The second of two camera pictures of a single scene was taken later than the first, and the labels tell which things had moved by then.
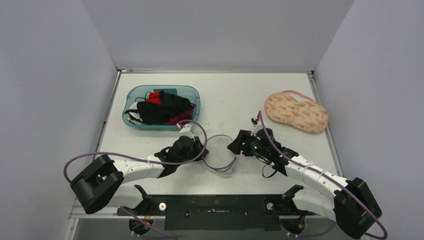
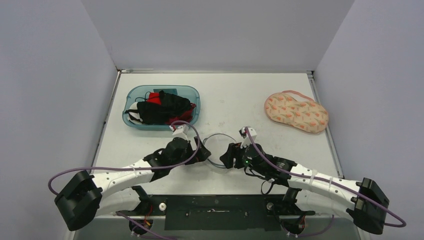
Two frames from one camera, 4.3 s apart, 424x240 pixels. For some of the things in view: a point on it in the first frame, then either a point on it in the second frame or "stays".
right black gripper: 240,144 -> 234,155
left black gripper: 197,145 stays
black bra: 171,106 stays
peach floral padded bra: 297,110 stays
